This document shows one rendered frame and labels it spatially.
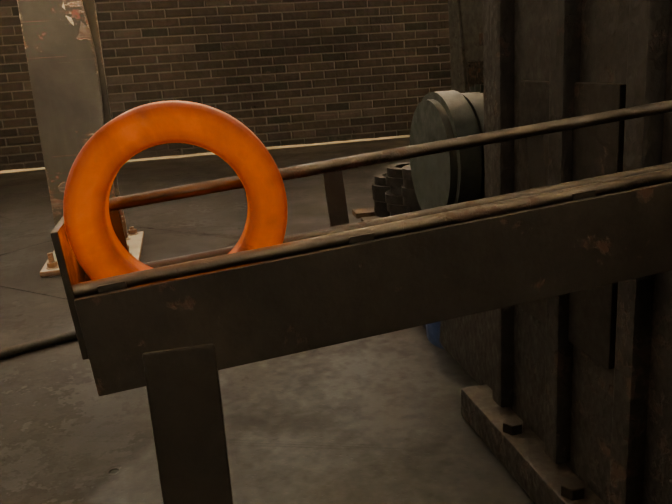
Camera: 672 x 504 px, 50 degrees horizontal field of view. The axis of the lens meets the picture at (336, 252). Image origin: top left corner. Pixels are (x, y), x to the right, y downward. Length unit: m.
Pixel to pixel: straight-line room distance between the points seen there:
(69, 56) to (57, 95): 0.16
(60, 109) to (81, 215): 2.54
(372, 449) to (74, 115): 2.05
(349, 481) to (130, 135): 0.99
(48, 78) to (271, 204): 2.58
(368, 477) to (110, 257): 0.94
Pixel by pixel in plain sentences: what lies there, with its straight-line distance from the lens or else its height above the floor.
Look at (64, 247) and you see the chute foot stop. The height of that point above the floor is 0.66.
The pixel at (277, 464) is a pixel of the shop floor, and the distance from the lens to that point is 1.53.
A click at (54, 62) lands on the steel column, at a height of 0.84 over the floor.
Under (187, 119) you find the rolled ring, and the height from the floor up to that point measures 0.75.
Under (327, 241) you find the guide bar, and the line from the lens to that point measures 0.61.
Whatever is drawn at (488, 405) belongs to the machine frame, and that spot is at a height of 0.07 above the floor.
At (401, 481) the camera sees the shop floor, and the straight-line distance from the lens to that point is 1.45.
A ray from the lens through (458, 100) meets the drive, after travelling 1.98.
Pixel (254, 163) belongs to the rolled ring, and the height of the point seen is 0.71.
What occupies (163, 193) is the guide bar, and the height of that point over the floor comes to 0.68.
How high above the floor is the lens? 0.79
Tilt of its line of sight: 15 degrees down
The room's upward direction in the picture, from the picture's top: 4 degrees counter-clockwise
